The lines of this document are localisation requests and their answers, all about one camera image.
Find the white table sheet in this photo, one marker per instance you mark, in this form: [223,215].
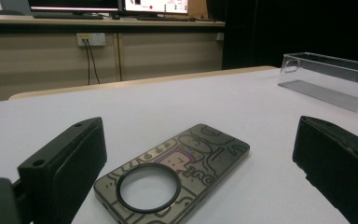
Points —
[199,102]

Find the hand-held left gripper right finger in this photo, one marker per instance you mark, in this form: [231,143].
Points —
[338,168]

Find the black keyboard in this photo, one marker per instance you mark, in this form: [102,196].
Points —
[164,18]
[68,16]

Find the cartoon print phone case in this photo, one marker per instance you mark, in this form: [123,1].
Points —
[217,155]

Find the black curtain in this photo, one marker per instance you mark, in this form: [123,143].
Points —
[292,28]

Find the brown cardboard box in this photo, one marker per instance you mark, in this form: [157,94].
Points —
[198,8]

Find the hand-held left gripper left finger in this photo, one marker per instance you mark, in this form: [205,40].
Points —
[62,174]

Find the long office desk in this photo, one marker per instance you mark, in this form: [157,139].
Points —
[105,24]

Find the computer monitor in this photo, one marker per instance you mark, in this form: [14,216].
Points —
[155,5]
[74,3]

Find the small white wall socket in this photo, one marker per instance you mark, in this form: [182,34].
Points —
[220,36]

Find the clear plastic container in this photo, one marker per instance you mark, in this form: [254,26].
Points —
[323,93]

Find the wooden table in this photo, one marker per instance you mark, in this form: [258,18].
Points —
[105,87]

